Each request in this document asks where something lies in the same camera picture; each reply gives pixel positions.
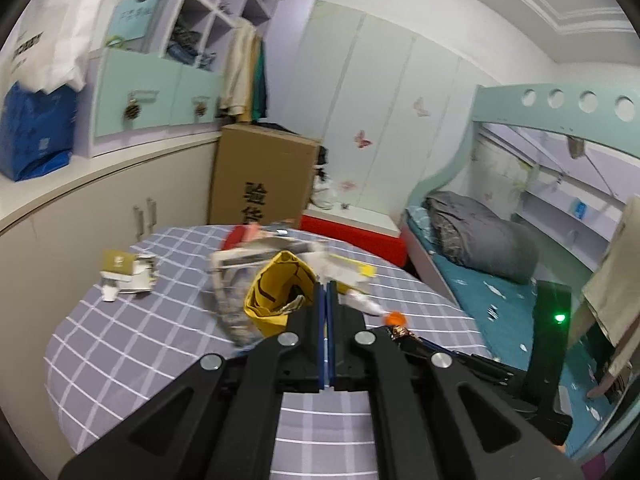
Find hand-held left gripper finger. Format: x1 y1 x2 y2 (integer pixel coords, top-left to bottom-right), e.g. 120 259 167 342
57 282 327 480
326 282 587 480

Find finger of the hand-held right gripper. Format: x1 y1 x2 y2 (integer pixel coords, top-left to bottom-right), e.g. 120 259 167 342
392 326 527 402

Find grey patterned bag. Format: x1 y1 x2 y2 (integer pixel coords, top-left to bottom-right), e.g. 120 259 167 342
209 242 286 350

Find red packet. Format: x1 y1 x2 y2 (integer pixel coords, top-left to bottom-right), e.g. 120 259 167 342
221 225 263 252

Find teal printed bedsheet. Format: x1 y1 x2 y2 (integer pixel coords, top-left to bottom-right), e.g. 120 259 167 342
405 207 626 456

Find white packet yellow corner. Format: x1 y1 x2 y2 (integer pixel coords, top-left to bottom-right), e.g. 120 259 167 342
307 246 379 297

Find cream hanging shirt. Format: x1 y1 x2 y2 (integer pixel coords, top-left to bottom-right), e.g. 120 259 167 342
580 200 640 348

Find red storage box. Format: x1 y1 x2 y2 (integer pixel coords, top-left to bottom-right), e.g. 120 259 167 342
300 212 408 268

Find white board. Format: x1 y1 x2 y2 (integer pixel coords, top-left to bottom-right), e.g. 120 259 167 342
304 202 403 237

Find grey duvet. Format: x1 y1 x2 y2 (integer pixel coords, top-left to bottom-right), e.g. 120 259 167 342
424 191 540 285

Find blue patterned pillow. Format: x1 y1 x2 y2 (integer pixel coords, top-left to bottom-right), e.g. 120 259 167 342
405 206 433 241

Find white plastic bag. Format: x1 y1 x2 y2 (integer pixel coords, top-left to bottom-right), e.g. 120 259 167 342
310 177 337 211

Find large cardboard box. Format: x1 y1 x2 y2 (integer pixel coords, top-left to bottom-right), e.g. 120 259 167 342
206 123 324 233

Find small torn carton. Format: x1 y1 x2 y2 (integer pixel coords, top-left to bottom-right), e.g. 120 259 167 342
99 248 160 303

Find white wardrobe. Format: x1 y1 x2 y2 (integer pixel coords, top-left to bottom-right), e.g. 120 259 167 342
265 0 488 216

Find white counter cabinet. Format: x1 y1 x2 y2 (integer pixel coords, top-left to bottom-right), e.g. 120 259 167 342
0 130 223 281

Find green hanging garment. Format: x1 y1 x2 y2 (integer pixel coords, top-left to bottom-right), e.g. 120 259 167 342
251 40 269 122

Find cream hanging jacket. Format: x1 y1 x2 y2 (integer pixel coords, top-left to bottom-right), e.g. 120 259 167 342
217 21 258 122

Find purple teal shelf unit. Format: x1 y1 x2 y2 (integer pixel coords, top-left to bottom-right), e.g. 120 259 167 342
87 0 296 158

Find folded dark clothes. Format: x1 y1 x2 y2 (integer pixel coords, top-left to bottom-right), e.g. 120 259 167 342
167 27 201 61

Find blue shopping bag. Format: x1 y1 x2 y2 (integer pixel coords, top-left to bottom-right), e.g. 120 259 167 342
0 80 80 183

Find white shopping bag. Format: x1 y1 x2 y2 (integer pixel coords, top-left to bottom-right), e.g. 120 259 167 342
7 0 108 93

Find purple wall shelf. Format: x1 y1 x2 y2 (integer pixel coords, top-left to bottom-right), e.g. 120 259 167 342
515 170 626 241

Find teal bunk bed frame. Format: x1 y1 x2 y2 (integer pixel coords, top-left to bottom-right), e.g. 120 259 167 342
402 82 640 466

